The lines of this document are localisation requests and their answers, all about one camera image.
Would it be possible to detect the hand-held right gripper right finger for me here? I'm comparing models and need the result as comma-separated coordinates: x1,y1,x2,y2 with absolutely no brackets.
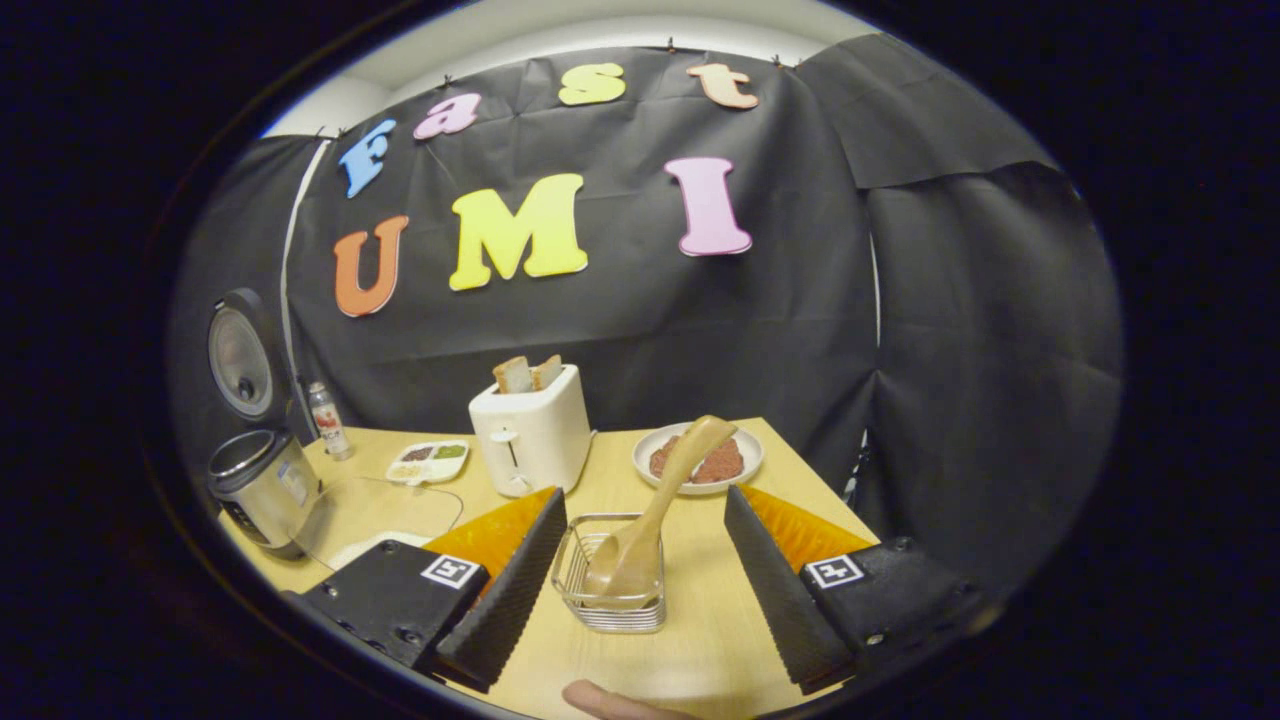
724,485,986,696

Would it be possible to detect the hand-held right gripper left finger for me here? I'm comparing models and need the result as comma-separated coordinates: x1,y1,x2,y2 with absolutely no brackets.
298,487,569,693

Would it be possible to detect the wire metal chopstick holder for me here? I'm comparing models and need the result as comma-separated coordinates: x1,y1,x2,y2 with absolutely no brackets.
551,513,668,634

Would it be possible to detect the white rice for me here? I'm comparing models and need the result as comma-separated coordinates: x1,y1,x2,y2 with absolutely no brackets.
330,530,431,571

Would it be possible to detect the wooden spoon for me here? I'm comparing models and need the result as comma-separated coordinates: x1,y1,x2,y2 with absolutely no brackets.
583,415,739,609

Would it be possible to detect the dark grey rice cooker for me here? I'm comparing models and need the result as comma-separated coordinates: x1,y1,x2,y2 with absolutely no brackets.
205,288,323,561

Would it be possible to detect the round white plate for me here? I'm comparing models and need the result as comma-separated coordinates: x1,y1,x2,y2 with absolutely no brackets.
632,421,765,496

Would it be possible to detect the divided white condiment dish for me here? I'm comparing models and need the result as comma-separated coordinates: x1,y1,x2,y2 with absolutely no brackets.
385,441,471,487

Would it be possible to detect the white toaster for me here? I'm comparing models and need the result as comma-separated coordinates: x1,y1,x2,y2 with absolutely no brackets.
468,363,594,498

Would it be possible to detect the small glass spice bottle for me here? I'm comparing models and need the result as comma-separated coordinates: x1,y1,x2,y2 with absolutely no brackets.
306,380,353,461

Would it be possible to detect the black backdrop cloth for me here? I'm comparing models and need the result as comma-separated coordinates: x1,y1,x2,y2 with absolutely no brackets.
165,35,1126,601

